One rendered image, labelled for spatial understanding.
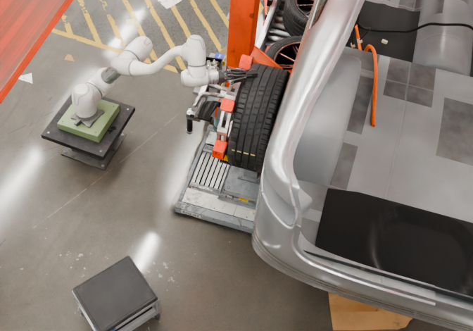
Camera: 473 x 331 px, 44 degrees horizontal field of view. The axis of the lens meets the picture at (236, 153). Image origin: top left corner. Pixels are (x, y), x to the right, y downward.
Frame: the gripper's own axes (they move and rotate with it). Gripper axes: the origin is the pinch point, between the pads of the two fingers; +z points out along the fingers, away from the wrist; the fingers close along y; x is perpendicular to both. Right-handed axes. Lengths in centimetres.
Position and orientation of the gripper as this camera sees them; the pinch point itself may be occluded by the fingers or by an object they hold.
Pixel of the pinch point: (251, 75)
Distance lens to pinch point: 349.8
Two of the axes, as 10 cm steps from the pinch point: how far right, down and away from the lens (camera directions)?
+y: 1.6, 7.6, -6.3
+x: 0.8, -6.4, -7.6
